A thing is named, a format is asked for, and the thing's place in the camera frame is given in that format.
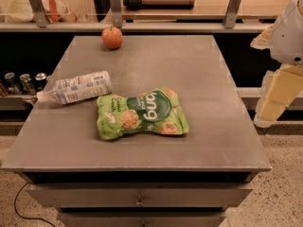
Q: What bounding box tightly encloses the right metal bracket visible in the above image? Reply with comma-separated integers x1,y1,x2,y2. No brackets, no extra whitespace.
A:
223,0,241,28

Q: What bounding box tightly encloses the silver can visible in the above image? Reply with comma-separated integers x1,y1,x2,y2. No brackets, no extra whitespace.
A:
20,74,36,96
35,73,47,91
5,72,22,95

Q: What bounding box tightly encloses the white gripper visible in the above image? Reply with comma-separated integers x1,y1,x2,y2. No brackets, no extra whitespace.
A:
250,0,303,128

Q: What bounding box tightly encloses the clear plastic water bottle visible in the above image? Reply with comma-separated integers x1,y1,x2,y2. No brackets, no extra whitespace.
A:
37,71,113,105

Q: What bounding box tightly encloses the silver can middle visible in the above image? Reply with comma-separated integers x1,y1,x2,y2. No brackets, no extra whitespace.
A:
20,74,36,96

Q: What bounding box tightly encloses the left metal bracket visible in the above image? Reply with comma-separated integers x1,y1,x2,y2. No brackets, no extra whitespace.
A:
28,0,49,28

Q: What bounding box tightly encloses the white orange plastic bag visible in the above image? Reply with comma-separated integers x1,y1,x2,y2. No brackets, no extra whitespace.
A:
1,0,70,23

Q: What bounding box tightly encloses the metal bracket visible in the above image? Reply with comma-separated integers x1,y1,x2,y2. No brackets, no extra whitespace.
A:
223,0,241,28
28,0,49,28
110,0,123,28

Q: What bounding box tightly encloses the upper drawer metal knob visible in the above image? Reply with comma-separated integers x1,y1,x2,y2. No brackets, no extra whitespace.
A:
135,197,144,206

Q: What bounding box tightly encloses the green rice chip bag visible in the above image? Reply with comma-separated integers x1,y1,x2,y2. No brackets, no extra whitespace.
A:
97,87,189,140

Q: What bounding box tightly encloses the middle metal bracket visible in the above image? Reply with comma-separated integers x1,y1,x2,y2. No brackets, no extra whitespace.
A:
110,0,123,28

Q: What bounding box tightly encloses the silver can right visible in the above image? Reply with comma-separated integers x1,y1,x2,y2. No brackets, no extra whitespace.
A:
35,73,47,91

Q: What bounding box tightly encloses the silver can left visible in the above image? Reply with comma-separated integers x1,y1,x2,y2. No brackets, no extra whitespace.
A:
5,72,22,95

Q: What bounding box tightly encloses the grey drawer cabinet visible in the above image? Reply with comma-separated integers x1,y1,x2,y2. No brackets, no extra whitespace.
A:
2,35,271,227

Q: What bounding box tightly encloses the black floor cable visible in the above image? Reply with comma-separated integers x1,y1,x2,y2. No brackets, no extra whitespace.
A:
13,182,57,227

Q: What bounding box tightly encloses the red apple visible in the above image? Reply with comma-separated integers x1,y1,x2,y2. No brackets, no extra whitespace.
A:
101,26,123,49

